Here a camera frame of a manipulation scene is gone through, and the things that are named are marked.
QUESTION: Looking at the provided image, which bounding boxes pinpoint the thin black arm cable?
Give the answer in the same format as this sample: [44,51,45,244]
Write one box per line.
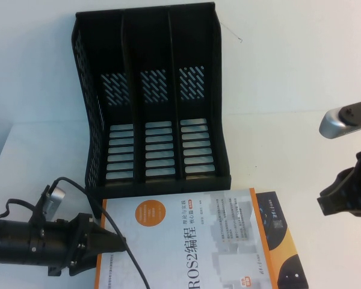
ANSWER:
[0,197,39,220]

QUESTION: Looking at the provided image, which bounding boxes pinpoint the thin wire on wall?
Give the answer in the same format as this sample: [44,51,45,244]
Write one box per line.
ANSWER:
[221,23,244,43]

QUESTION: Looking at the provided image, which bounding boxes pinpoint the white orange ROS2 book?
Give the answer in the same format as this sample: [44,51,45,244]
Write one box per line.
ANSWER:
[93,187,274,289]

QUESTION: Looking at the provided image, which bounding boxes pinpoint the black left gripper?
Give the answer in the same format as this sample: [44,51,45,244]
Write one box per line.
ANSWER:
[43,212,128,277]

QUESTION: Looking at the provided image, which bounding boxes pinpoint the thick black camera cable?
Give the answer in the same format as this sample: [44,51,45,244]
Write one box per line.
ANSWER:
[51,176,152,289]

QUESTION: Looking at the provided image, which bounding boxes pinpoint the dark colourful robot book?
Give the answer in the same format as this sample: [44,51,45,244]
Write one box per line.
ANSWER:
[254,190,309,289]

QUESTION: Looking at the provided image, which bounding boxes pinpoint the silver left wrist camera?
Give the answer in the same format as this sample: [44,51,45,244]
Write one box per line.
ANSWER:
[43,185,66,223]

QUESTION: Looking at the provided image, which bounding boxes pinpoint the black plastic book stand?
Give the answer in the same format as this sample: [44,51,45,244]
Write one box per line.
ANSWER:
[69,1,232,199]

